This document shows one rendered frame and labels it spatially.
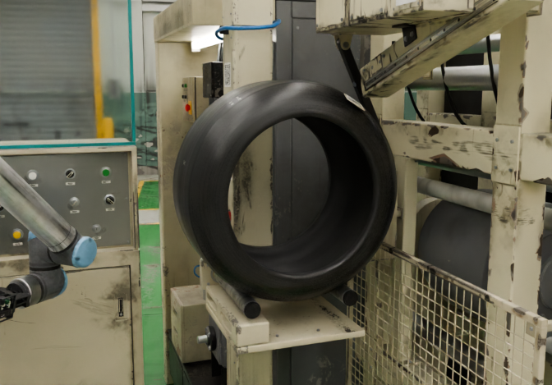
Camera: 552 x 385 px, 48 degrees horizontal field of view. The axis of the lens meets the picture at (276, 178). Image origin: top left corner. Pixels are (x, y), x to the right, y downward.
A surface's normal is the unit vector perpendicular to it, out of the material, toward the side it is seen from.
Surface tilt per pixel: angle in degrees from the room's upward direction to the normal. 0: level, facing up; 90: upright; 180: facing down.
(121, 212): 90
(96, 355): 90
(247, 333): 90
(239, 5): 90
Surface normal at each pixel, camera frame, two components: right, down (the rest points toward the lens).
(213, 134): -0.34, -0.30
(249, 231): 0.33, 0.14
